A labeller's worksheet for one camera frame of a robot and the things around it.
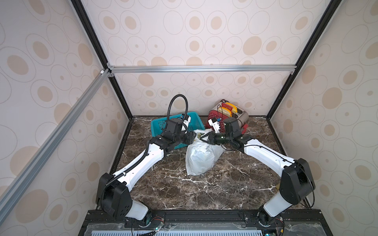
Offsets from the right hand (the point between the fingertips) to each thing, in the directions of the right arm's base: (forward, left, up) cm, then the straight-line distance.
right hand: (198, 142), depth 78 cm
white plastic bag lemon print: (-8, -2, -2) cm, 8 cm away
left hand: (+4, +1, +3) cm, 5 cm away
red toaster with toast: (+26, -16, 0) cm, 31 cm away
